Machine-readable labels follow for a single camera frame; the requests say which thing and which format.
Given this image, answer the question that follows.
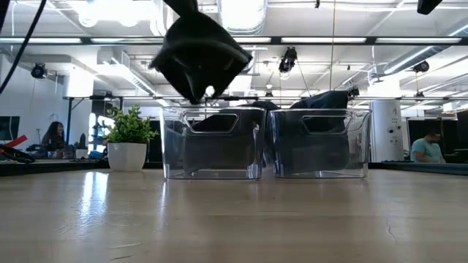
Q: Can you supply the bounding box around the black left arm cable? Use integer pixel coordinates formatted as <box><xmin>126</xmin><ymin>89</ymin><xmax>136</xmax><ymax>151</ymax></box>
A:
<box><xmin>0</xmin><ymin>0</ymin><xmax>48</xmax><ymax>94</ymax></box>

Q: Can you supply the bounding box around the black overhead beam with lights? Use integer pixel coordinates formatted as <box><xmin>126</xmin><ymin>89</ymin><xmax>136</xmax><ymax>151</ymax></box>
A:
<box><xmin>0</xmin><ymin>35</ymin><xmax>468</xmax><ymax>47</ymax></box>

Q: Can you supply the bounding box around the person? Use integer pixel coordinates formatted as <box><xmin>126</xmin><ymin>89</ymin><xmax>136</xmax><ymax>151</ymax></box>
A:
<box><xmin>409</xmin><ymin>131</ymin><xmax>447</xmax><ymax>164</ymax></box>
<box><xmin>42</xmin><ymin>121</ymin><xmax>67</xmax><ymax>153</ymax></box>

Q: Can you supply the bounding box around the black horizontal rail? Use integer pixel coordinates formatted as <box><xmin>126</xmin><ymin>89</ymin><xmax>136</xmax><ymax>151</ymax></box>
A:
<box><xmin>64</xmin><ymin>95</ymin><xmax>468</xmax><ymax>102</ymax></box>

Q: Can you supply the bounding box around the small green plant white pot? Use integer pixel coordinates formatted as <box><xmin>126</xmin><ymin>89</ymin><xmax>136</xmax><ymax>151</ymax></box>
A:
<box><xmin>103</xmin><ymin>104</ymin><xmax>159</xmax><ymax>172</ymax></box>

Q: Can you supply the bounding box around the white round column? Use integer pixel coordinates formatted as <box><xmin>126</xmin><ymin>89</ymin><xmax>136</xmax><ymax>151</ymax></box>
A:
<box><xmin>369</xmin><ymin>100</ymin><xmax>405</xmax><ymax>163</ymax></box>

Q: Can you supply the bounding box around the black metal table frame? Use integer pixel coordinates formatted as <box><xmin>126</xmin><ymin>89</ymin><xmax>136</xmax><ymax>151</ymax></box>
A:
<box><xmin>0</xmin><ymin>159</ymin><xmax>468</xmax><ymax>177</ymax></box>

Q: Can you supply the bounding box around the clear plastic bin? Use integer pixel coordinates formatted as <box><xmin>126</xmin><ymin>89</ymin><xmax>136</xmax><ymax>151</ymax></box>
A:
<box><xmin>268</xmin><ymin>108</ymin><xmax>373</xmax><ymax>180</ymax></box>
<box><xmin>159</xmin><ymin>106</ymin><xmax>267</xmax><ymax>180</ymax></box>

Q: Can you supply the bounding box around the thin hanging cable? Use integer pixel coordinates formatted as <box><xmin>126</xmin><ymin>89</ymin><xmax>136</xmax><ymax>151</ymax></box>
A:
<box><xmin>330</xmin><ymin>0</ymin><xmax>336</xmax><ymax>92</ymax></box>

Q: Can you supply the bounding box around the red tool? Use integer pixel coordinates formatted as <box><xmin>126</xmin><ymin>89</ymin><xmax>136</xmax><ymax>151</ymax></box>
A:
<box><xmin>5</xmin><ymin>134</ymin><xmax>29</xmax><ymax>149</ymax></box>

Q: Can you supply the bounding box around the black ceiling camera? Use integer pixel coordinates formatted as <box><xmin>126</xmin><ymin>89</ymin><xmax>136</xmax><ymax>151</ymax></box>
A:
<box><xmin>412</xmin><ymin>60</ymin><xmax>431</xmax><ymax>73</ymax></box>
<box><xmin>31</xmin><ymin>62</ymin><xmax>48</xmax><ymax>80</ymax></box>
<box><xmin>278</xmin><ymin>46</ymin><xmax>298</xmax><ymax>73</ymax></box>

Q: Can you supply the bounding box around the small cactus in pot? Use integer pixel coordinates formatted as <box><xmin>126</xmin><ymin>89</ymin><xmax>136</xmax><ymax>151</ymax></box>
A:
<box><xmin>75</xmin><ymin>133</ymin><xmax>88</xmax><ymax>159</ymax></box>

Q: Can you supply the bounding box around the dark grey baseball cap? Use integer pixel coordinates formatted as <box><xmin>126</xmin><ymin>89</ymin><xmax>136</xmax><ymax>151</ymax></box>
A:
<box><xmin>290</xmin><ymin>90</ymin><xmax>350</xmax><ymax>110</ymax></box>
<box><xmin>182</xmin><ymin>100</ymin><xmax>282</xmax><ymax>175</ymax></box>
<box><xmin>281</xmin><ymin>109</ymin><xmax>352</xmax><ymax>176</ymax></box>
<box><xmin>148</xmin><ymin>10</ymin><xmax>254</xmax><ymax>105</ymax></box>

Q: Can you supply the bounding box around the dark monitor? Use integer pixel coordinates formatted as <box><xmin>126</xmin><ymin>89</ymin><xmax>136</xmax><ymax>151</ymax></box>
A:
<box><xmin>0</xmin><ymin>115</ymin><xmax>21</xmax><ymax>142</ymax></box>

